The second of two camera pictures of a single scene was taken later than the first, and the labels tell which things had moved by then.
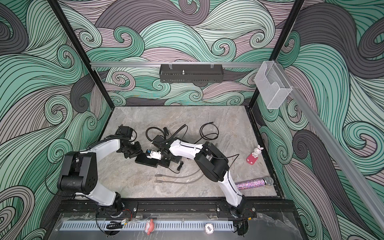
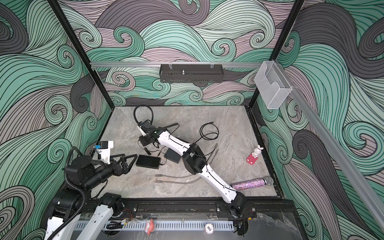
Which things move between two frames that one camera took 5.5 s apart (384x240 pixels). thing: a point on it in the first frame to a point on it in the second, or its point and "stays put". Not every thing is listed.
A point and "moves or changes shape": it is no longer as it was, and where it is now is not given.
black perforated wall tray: [198, 73] stays put
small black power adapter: [180, 166] moves or changes shape
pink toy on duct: [150, 226] stays put
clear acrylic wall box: [272, 85] stays put
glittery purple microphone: [268, 181] stays put
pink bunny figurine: [252, 158] stays put
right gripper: [164, 164] to [142, 140]
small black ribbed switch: [142, 158] stays put
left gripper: [139, 150] to [125, 168]
